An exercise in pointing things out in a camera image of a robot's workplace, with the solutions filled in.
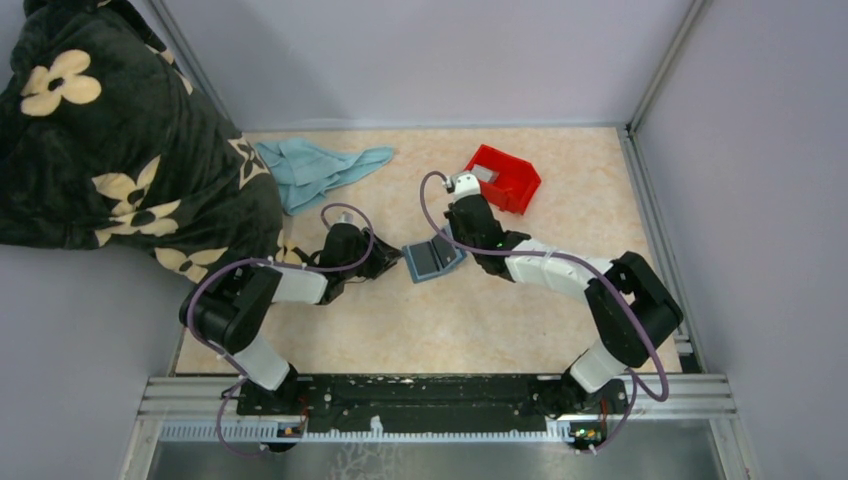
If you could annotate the light blue cloth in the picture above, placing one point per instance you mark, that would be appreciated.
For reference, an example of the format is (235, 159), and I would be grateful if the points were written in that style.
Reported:
(305, 172)

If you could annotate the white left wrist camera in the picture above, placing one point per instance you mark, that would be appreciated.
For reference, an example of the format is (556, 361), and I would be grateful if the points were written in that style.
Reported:
(345, 218)

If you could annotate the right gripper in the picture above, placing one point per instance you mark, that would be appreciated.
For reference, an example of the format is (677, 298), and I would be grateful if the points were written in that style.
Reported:
(454, 223)

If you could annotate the silver credit cards stack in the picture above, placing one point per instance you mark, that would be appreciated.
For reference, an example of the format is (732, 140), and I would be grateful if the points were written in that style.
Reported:
(484, 174)

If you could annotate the black floral blanket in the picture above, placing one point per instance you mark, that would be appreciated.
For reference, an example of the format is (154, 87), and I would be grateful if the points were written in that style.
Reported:
(106, 142)

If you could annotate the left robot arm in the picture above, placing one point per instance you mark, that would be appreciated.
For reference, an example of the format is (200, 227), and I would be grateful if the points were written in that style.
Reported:
(227, 312)

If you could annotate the black VIP credit card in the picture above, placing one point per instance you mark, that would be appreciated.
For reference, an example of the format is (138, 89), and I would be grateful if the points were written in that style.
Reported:
(445, 252)

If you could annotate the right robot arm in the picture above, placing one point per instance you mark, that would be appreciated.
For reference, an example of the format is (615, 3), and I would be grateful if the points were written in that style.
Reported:
(633, 311)

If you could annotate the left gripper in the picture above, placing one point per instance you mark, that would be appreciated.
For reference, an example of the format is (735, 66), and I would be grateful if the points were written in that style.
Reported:
(383, 259)

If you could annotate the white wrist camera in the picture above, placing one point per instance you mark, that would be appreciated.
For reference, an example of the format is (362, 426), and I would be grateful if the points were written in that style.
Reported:
(345, 218)
(463, 185)

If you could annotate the teal card holder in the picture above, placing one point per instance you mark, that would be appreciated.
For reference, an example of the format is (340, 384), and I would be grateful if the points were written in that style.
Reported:
(445, 231)

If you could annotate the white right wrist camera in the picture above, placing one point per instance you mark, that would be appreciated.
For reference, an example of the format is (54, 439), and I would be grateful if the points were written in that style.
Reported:
(463, 185)

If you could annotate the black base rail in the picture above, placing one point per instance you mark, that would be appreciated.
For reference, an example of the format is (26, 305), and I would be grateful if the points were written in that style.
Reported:
(432, 406)

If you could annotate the red plastic bin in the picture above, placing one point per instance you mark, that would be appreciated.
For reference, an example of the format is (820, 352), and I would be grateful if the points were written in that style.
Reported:
(516, 185)

